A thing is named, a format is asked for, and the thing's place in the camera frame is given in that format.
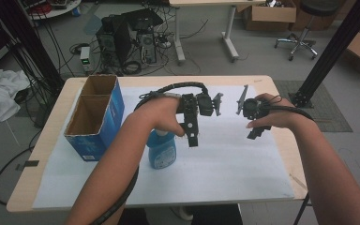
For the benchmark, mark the blue cardboard box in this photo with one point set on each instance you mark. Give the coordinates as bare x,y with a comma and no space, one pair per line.
111,118

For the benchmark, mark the black metal frame post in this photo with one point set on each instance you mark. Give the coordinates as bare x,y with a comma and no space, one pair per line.
334,47

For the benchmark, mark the black table leg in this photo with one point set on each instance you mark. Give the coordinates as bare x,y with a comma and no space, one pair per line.
302,209

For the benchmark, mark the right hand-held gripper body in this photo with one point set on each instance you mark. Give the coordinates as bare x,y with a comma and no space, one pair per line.
253,109

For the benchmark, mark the white desk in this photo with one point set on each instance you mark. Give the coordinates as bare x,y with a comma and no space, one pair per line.
231,31

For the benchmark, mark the person's dark clothing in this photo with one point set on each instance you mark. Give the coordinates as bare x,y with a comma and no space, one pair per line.
212,215

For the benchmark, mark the small white power supply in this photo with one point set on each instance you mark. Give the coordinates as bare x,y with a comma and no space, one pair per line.
85,59

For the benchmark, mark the grey floor mat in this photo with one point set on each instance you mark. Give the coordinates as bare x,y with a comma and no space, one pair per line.
331,122

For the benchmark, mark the black computer tower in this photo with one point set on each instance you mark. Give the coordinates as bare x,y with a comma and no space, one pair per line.
114,40

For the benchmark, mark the light wooden table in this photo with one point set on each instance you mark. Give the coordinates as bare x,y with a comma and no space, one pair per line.
28,184

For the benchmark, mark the round white table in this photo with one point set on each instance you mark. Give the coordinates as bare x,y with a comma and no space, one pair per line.
57,11

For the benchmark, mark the office stool with wheels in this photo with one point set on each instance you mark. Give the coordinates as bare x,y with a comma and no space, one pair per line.
303,40

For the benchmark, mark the black tape strip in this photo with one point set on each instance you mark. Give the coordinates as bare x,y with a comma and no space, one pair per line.
28,164

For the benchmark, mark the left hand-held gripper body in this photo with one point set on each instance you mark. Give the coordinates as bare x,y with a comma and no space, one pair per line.
204,104

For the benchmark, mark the person's right hand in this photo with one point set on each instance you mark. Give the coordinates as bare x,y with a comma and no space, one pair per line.
281,115

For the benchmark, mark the grey computer tower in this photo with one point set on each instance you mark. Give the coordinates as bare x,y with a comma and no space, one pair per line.
147,47

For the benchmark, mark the blue bottle with white cap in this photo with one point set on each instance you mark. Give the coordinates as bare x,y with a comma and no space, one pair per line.
162,153

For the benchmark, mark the white sheet mat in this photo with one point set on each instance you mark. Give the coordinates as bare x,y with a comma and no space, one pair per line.
218,168

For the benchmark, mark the person's left hand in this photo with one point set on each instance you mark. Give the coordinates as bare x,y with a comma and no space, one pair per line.
159,114

